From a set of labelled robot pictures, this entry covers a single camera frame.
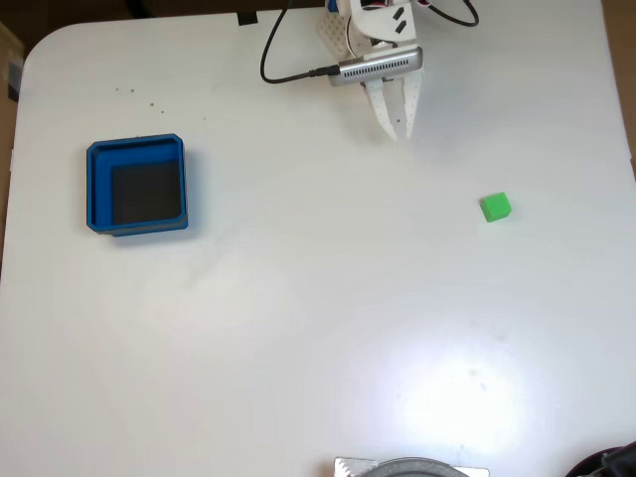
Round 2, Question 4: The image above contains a green cube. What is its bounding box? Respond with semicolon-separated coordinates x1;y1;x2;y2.
479;191;512;224

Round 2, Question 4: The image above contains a blue square box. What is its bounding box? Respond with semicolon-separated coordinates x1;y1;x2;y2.
85;132;190;239

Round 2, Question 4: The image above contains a silver metal stand plate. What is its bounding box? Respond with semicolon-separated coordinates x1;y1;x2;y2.
333;455;491;477

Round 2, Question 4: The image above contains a grey round stand base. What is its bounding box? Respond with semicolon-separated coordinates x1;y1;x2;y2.
360;456;471;477

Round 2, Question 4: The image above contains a black object with red rim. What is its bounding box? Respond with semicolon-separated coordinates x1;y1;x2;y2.
565;439;636;477

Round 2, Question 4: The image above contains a black camera cable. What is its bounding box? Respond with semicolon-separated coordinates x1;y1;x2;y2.
260;0;342;84

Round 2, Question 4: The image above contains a white perforated base mount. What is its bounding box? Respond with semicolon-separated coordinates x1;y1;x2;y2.
317;12;352;57

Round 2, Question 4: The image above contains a thin black looped cable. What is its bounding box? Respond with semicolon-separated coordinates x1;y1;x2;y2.
421;0;481;29

